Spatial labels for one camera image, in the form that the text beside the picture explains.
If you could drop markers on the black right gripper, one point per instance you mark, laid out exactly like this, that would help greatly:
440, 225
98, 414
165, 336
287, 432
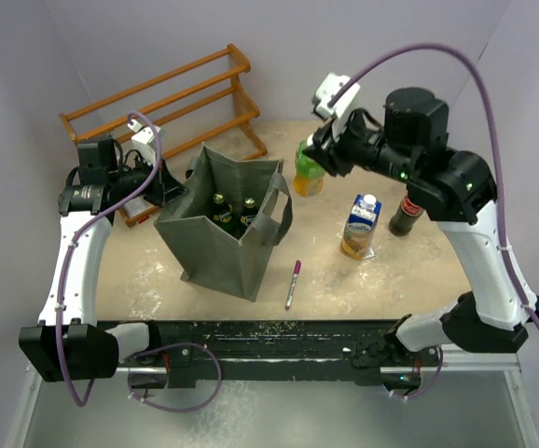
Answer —
330, 150

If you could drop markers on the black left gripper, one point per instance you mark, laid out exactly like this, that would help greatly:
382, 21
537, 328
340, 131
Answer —
164, 188

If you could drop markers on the orange juice plastic bottle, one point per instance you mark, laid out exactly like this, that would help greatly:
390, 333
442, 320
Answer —
309, 175

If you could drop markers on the green Perrier glass bottle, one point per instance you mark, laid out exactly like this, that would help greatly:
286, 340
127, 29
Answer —
224, 216

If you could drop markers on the green canvas tote bag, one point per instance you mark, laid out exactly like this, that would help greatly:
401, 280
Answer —
222, 232

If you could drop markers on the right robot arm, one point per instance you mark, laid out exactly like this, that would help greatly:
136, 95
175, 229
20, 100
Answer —
457, 192

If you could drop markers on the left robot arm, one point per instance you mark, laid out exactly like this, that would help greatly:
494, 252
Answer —
66, 343

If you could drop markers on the blue orange juice carton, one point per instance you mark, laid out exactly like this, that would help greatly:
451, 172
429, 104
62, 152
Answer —
359, 228

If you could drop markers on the dark cola glass bottle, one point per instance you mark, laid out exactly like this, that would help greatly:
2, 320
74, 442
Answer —
406, 215

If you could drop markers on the orange wooden shoe rack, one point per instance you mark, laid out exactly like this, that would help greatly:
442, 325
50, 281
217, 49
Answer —
167, 98

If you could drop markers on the pink white marker pen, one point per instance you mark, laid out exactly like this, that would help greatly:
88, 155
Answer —
293, 284

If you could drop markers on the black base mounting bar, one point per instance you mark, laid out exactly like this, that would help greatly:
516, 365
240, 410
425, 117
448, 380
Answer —
279, 350

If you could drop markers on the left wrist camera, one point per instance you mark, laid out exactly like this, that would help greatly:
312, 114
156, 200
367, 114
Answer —
144, 141

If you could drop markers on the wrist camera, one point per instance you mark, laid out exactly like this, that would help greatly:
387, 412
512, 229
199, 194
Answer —
144, 141
333, 103

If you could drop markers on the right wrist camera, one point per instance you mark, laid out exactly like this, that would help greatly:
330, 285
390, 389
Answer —
333, 103

